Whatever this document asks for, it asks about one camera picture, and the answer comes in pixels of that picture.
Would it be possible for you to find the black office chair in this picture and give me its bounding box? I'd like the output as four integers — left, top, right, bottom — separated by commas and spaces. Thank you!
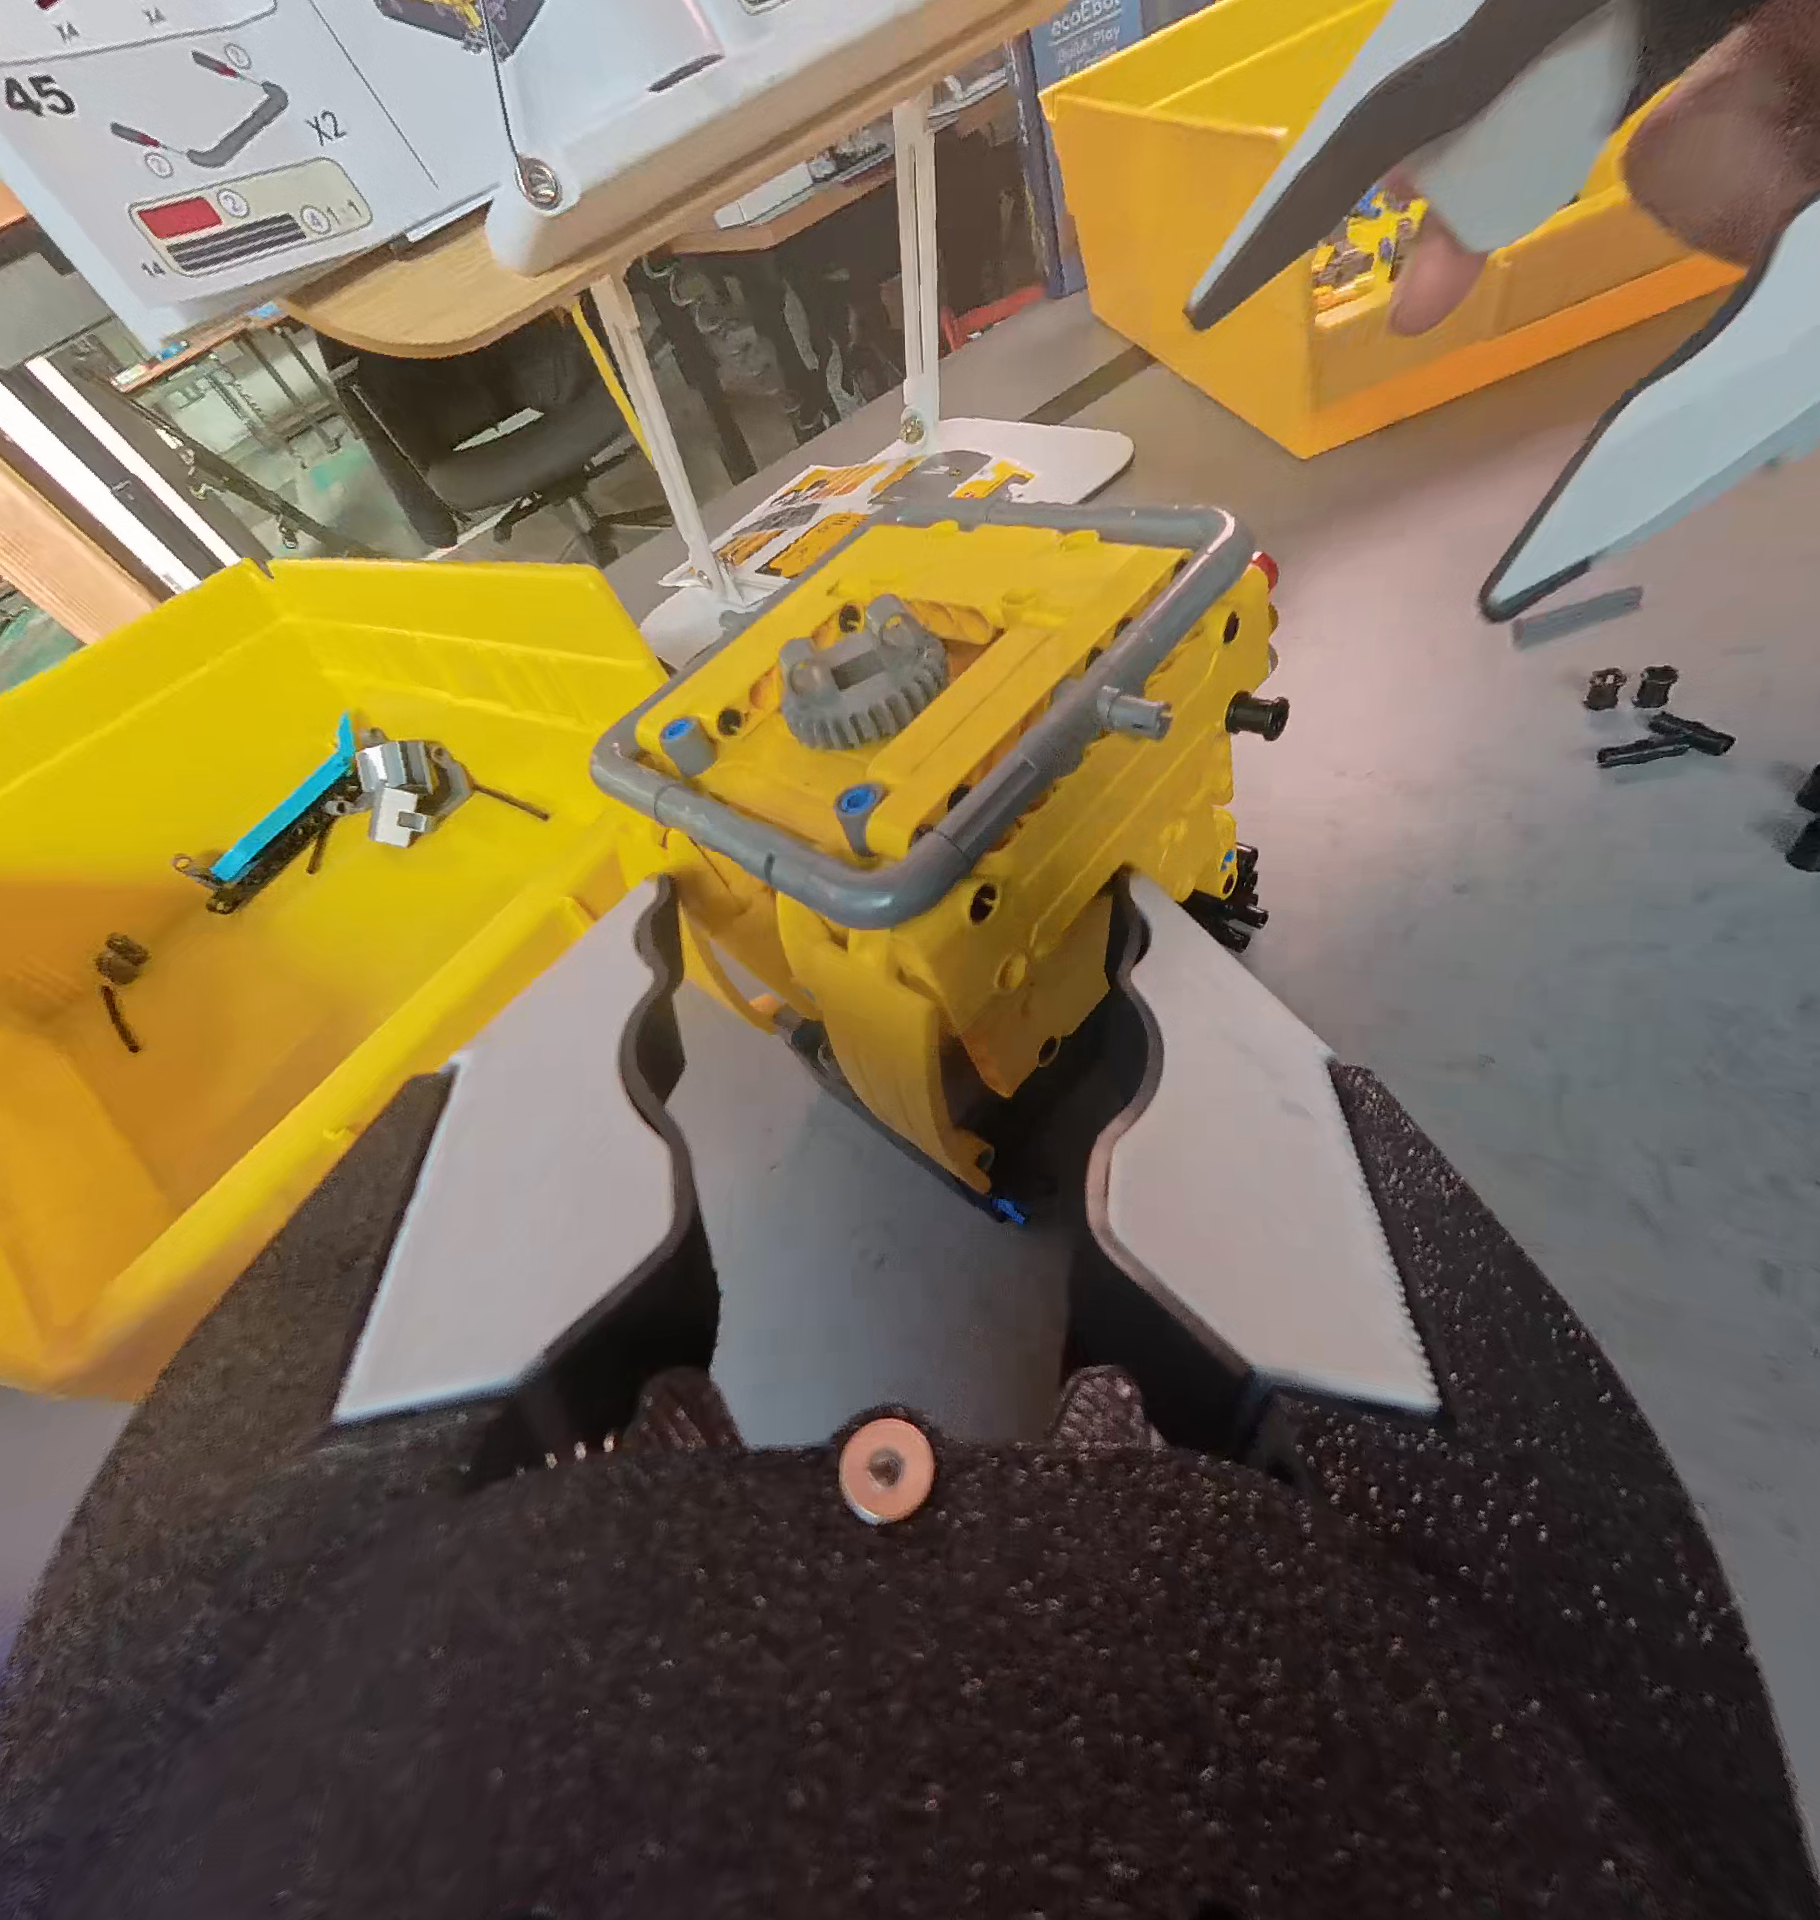
316, 307, 672, 550

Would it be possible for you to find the red storage box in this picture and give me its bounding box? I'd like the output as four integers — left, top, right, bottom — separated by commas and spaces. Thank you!
939, 283, 1066, 356

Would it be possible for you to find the dark lego rod with connector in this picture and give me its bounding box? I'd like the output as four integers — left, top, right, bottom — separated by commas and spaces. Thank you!
92, 932, 154, 1055

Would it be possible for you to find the white page holder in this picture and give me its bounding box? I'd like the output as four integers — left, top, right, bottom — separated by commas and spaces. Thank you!
486, 0, 1032, 280

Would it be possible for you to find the white book stand with stickers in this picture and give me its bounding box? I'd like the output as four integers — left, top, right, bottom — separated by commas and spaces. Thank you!
282, 0, 1108, 358

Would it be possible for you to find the yellow bin with many pieces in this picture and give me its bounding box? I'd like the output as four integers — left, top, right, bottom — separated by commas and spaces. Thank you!
1042, 0, 1753, 460

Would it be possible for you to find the yellow bin with few pieces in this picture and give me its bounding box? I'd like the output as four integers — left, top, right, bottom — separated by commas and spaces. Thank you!
0, 558, 672, 1404

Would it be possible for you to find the short dark grey lego axle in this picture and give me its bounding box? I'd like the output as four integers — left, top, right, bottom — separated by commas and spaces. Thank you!
1509, 585, 1645, 649

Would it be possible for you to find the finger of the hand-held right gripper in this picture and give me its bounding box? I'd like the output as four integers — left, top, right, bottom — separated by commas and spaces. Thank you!
1476, 157, 1820, 624
1183, 0, 1614, 335

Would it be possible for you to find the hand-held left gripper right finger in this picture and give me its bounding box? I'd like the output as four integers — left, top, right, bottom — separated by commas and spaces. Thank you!
1075, 873, 1446, 1471

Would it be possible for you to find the white stand pole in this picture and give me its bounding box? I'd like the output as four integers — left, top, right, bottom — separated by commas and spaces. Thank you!
588, 277, 756, 611
892, 97, 945, 454

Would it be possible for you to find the open instruction booklet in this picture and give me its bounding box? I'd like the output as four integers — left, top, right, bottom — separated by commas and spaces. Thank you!
0, 0, 515, 349

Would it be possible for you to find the yellow and black lego model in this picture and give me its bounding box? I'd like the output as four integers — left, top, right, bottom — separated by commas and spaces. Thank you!
592, 502, 1290, 1229

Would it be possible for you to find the yellow ribbon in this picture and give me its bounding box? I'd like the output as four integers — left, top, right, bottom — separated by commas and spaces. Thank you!
569, 299, 655, 460

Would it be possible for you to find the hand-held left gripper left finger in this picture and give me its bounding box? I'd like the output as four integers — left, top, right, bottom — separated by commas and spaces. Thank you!
332, 876, 720, 1491

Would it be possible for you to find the blue robot kit box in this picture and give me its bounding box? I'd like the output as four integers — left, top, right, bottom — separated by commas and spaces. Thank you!
1027, 0, 1226, 303

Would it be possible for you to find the heap of grey blue pieces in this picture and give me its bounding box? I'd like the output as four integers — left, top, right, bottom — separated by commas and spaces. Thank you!
1307, 186, 1421, 317

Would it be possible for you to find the black and blue lego piece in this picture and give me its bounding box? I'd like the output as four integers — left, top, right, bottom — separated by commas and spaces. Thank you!
174, 712, 474, 914

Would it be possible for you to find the person's right hand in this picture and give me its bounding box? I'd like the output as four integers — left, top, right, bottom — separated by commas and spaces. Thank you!
1387, 0, 1820, 338

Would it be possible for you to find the yellow grey sticker sheet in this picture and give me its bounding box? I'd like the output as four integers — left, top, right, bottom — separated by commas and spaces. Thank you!
716, 458, 1036, 579

